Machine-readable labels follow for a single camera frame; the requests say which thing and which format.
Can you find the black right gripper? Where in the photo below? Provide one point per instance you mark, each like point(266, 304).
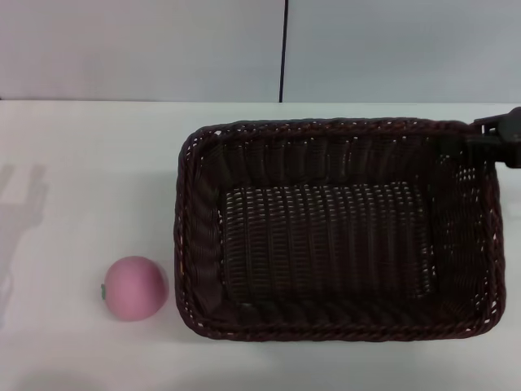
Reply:
point(513, 138)

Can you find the dark brown wicker basket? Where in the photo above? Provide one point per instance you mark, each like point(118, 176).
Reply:
point(325, 244)

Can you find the pink toy peach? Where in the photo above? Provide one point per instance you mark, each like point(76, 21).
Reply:
point(136, 287)

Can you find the black wall seam strip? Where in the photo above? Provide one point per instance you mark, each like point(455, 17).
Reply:
point(283, 49)

